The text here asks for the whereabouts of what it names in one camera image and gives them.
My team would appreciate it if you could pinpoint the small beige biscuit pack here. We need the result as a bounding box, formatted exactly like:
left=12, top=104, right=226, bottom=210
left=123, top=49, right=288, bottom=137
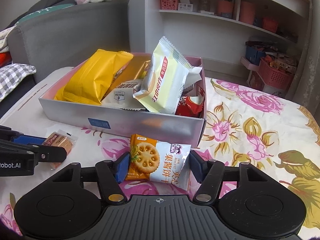
left=42, top=129, right=78, bottom=155

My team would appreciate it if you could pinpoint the orange jam biscuit pack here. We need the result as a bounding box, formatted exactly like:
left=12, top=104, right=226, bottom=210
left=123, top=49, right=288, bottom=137
left=125, top=134, right=191, bottom=191

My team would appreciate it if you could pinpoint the red candy pack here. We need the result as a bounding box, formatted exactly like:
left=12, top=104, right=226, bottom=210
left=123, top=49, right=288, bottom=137
left=175, top=85, right=205, bottom=118

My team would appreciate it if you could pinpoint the yellow snack pack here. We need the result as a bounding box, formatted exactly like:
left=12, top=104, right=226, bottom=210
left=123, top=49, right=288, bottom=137
left=105, top=54, right=151, bottom=96
left=54, top=49, right=133, bottom=105

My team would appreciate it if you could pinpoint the pale yellow cake pack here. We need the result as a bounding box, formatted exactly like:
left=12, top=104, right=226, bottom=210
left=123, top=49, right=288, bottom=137
left=133, top=36, right=192, bottom=114

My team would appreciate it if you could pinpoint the white snack pack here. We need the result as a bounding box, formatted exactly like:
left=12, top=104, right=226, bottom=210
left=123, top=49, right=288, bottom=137
left=101, top=79, right=146, bottom=111
left=184, top=65, right=202, bottom=89

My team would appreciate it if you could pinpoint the pink snack box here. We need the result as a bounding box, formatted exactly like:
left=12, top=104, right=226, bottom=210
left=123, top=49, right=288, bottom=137
left=39, top=65, right=207, bottom=147

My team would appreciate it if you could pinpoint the floral tablecloth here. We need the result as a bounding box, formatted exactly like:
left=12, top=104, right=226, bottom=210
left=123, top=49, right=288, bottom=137
left=1, top=67, right=319, bottom=239

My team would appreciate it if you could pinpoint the checkered grey pillow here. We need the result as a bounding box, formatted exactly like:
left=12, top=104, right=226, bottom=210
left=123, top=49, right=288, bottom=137
left=1, top=63, right=36, bottom=101

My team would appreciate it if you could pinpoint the yellow snack pack in box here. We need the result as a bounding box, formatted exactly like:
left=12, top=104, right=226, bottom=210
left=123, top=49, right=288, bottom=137
left=105, top=54, right=151, bottom=96

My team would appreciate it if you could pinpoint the grey sofa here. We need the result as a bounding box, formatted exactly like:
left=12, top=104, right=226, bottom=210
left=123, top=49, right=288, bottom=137
left=1, top=0, right=130, bottom=115

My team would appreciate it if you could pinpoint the pink plastic basket floor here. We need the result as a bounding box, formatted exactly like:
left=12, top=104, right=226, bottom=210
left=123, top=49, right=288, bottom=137
left=258, top=59, right=293, bottom=90

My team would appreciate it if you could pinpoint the blue storage box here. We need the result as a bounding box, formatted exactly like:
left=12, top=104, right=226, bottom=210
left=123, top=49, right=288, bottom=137
left=245, top=46, right=266, bottom=66

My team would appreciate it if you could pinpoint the teal cushion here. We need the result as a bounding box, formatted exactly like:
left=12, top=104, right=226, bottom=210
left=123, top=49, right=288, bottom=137
left=15, top=4, right=74, bottom=25

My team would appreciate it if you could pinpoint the white bookshelf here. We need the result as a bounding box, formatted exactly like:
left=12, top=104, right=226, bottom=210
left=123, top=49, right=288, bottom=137
left=130, top=0, right=311, bottom=79

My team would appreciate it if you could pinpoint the red shelf basket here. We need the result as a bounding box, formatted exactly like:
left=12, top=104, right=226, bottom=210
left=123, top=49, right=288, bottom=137
left=262, top=17, right=278, bottom=33

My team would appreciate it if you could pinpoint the coral pen cup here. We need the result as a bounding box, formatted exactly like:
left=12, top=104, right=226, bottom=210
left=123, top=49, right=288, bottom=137
left=217, top=0, right=234, bottom=18

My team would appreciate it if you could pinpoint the white labelled box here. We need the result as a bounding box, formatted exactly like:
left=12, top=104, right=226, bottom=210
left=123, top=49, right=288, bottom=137
left=178, top=3, right=193, bottom=12

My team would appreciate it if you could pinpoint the coral cylinder cup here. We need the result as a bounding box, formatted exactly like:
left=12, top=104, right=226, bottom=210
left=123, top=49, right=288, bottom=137
left=239, top=1, right=255, bottom=25

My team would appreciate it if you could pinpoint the small pink shelf basket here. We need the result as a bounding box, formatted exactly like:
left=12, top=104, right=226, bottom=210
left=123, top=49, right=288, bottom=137
left=161, top=0, right=179, bottom=10

